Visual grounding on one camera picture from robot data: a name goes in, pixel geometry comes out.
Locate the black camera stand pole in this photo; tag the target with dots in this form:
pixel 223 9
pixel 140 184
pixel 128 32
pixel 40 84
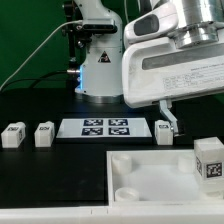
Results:
pixel 72 12

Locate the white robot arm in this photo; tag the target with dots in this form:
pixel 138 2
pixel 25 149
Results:
pixel 186 22

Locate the white fiducial marker plate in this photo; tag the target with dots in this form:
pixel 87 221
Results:
pixel 103 128

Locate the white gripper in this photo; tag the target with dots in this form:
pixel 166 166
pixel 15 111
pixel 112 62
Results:
pixel 156 70

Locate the white L-shaped obstacle fence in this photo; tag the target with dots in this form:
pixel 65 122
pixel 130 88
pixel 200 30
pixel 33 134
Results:
pixel 208 212

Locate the white square table top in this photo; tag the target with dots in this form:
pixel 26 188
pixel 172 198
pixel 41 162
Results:
pixel 158 177

